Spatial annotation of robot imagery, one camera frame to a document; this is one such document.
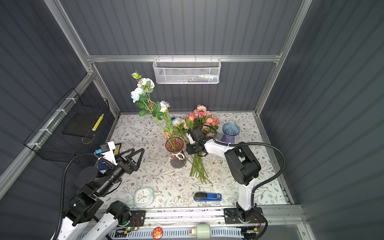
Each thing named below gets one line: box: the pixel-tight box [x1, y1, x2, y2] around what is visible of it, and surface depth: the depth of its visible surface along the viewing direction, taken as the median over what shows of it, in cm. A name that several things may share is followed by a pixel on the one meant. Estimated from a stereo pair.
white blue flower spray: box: [130, 70, 175, 148], surface depth 72 cm
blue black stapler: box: [193, 192, 222, 202], surface depth 80 cm
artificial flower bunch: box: [172, 104, 220, 184], surface depth 93 cm
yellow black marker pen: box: [92, 113, 105, 132], surface depth 79 cm
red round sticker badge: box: [152, 227, 164, 240], surface depth 71 cm
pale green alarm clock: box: [133, 186, 155, 208], surface depth 80 cm
